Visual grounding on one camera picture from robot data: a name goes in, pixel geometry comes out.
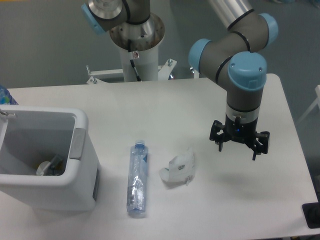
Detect crushed clear plastic bottle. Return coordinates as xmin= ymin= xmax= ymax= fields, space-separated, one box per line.
xmin=126 ymin=139 xmax=149 ymax=218

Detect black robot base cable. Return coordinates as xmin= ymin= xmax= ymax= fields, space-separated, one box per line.
xmin=126 ymin=38 xmax=143 ymax=83

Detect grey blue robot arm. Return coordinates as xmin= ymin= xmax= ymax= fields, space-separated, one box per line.
xmin=81 ymin=0 xmax=279 ymax=156

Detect white frame at right edge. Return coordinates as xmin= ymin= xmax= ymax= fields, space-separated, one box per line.
xmin=296 ymin=85 xmax=320 ymax=125

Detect black clamp at table edge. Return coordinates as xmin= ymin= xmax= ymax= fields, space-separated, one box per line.
xmin=302 ymin=202 xmax=320 ymax=229

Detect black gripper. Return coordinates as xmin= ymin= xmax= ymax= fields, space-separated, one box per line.
xmin=209 ymin=115 xmax=270 ymax=161

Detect white face mask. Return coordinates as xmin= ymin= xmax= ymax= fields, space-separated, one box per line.
xmin=159 ymin=147 xmax=196 ymax=189

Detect trash inside the can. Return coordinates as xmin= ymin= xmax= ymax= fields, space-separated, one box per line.
xmin=35 ymin=154 xmax=63 ymax=176

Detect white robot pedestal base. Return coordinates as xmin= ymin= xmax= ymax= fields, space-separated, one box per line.
xmin=85 ymin=12 xmax=201 ymax=85

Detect white open trash can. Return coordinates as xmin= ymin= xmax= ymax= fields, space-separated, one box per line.
xmin=0 ymin=104 xmax=101 ymax=211

